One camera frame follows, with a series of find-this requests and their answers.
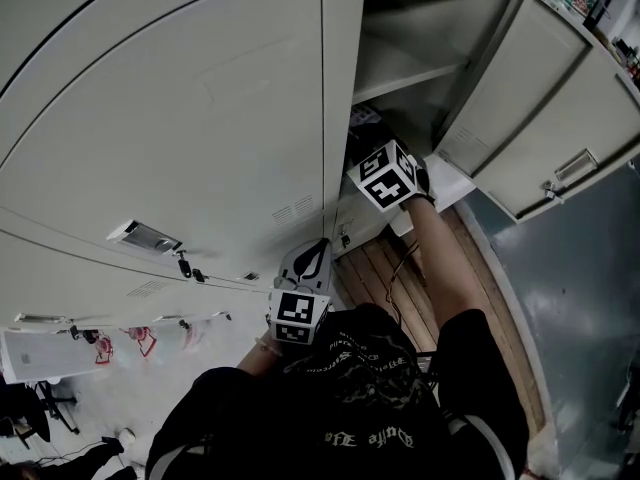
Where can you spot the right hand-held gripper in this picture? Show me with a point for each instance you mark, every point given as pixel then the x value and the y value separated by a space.
pixel 387 188

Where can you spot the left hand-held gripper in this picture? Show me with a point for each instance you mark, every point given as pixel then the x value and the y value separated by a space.
pixel 295 308

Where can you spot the white metal locker cabinet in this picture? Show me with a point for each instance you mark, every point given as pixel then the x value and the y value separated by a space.
pixel 175 118

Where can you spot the person's right forearm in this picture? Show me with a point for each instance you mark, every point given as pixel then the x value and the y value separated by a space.
pixel 440 268

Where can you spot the person's left forearm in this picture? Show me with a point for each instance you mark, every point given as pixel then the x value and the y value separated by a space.
pixel 260 360

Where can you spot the open grey cabinet door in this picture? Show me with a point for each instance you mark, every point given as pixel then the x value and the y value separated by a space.
pixel 540 108

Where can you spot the person's right hand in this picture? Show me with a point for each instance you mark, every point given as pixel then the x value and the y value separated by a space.
pixel 424 178

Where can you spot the wooden plank platform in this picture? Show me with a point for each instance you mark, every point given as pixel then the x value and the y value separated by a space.
pixel 370 278

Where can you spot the black keys in lock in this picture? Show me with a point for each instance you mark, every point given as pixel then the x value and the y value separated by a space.
pixel 184 267

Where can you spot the person's black printed shirt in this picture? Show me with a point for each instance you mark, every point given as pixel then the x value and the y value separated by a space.
pixel 350 418

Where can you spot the white cup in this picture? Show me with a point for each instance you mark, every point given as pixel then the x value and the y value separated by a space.
pixel 127 436

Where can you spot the white board panel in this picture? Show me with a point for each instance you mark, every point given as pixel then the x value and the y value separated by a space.
pixel 50 355

